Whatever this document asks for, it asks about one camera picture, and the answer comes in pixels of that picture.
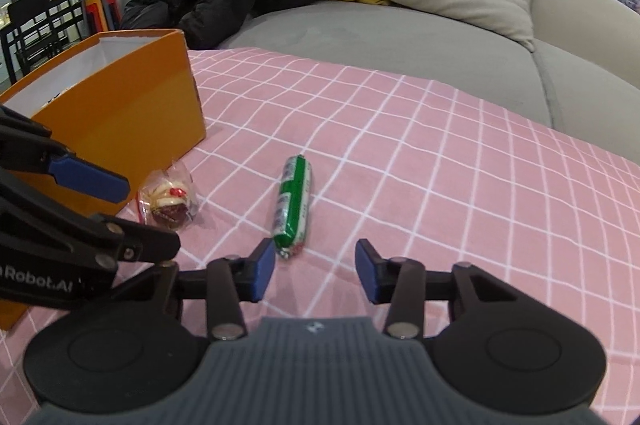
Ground green white sausage stick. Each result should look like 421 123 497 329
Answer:
271 154 312 259

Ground stacked coloured stools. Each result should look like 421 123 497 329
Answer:
80 0 120 36

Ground orange cardboard box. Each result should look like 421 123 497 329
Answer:
1 29 205 329

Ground small red clear candy packet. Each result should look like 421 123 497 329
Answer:
136 162 200 231

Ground pink checkered tablecloth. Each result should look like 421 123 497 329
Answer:
0 46 640 425

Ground beige sofa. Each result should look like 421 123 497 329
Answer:
223 0 639 162

